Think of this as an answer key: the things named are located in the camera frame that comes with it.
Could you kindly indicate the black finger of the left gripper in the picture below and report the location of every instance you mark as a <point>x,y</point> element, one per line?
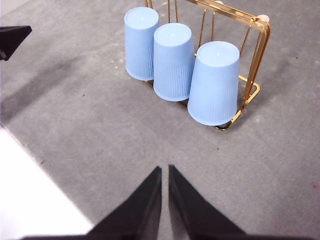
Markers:
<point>12,40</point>

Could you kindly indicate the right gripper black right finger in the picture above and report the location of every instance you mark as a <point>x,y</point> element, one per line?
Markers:
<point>192,215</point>

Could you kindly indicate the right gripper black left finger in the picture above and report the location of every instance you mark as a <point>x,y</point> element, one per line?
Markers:
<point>140,215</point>

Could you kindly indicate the blue ribbed plastic cup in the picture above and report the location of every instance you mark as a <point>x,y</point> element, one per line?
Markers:
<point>140,45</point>
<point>215,87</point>
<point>172,62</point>

